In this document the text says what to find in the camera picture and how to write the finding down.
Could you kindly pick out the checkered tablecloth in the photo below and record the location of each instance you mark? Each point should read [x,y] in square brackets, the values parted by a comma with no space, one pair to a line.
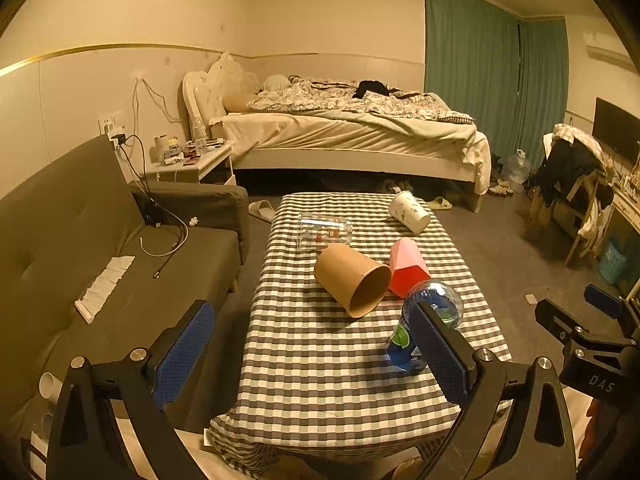
[310,360]

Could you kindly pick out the white nightstand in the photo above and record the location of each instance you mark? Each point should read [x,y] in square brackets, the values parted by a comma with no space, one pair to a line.
[207,162]

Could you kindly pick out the grey sofa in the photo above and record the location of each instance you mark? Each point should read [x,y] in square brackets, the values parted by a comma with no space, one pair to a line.
[60,240]

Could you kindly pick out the large water jug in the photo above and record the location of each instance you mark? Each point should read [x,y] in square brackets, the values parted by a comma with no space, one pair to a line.
[517,169]

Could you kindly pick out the floral blanket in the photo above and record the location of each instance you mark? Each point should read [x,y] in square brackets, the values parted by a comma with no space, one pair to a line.
[350,97]

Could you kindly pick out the wooden chair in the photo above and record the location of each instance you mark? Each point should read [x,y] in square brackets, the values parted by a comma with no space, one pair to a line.
[582,220]

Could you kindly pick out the dark jacket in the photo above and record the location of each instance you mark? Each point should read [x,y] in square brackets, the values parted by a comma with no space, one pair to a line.
[570,167]

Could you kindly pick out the clear glass cup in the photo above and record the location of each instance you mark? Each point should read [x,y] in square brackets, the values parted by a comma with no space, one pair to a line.
[325,232]

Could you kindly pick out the white plastic tube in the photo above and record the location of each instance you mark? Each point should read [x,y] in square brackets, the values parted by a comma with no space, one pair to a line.
[50,387]

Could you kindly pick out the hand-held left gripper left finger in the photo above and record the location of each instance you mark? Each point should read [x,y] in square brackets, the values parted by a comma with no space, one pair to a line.
[184,352]

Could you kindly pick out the beige slipper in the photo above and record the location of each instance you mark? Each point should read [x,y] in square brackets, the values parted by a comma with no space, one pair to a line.
[262,210]
[440,203]

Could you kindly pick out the white desk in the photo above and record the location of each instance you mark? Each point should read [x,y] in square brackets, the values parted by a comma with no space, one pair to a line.
[627,207]

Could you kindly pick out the white folded cloth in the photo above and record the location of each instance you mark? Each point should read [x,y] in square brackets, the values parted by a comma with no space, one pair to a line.
[107,280]

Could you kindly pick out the blue plastic basket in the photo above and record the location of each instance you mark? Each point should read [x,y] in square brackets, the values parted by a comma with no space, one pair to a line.
[612,260]

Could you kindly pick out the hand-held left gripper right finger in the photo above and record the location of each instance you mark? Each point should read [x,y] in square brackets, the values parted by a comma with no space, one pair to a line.
[440,355]

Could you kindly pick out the clear water bottle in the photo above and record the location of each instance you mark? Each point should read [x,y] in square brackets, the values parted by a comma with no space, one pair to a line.
[199,136]

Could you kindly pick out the white tufted headboard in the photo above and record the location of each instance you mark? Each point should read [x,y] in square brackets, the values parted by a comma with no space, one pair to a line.
[207,90]

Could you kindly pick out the white air conditioner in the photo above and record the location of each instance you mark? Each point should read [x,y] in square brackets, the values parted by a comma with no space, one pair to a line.
[607,46]

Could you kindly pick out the pink faceted cup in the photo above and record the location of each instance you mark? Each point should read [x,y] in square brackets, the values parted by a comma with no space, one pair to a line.
[407,270]

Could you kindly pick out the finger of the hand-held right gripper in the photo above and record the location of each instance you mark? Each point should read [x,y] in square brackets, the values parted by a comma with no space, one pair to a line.
[557,319]
[604,299]

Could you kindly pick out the white paper scrap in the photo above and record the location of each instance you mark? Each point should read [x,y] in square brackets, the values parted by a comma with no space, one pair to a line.
[530,298]

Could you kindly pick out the green curtain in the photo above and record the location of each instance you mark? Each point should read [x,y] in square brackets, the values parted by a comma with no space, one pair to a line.
[470,45]

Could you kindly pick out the white jar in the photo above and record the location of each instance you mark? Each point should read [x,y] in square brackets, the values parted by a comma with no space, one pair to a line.
[161,146]

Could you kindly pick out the white wall socket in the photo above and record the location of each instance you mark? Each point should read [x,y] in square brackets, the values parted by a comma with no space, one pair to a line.
[111,125]

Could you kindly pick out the black television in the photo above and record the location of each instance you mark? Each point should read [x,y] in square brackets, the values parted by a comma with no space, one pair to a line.
[616,127]

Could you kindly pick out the bed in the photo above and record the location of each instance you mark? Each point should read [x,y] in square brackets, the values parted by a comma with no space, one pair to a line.
[350,152]

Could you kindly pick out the brown paper cup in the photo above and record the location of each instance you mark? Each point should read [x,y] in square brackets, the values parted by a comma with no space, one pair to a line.
[350,280]

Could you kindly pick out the white paper cup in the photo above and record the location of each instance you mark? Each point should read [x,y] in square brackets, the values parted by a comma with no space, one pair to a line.
[410,210]

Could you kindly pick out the pale green blanket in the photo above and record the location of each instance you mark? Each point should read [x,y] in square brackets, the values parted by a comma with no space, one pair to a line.
[415,130]

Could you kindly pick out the black clothing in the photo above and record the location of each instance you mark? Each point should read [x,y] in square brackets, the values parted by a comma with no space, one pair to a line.
[372,88]

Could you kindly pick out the beige pillow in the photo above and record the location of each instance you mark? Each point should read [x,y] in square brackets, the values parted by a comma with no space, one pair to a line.
[237,102]

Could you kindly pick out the blue clear plastic cup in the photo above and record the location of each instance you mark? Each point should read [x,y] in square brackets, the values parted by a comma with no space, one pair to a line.
[400,347]

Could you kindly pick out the pair of shoes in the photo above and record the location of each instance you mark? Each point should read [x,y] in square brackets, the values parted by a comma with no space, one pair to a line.
[500,188]

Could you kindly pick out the person's right forearm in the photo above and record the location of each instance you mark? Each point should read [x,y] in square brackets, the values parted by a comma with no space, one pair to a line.
[594,440]

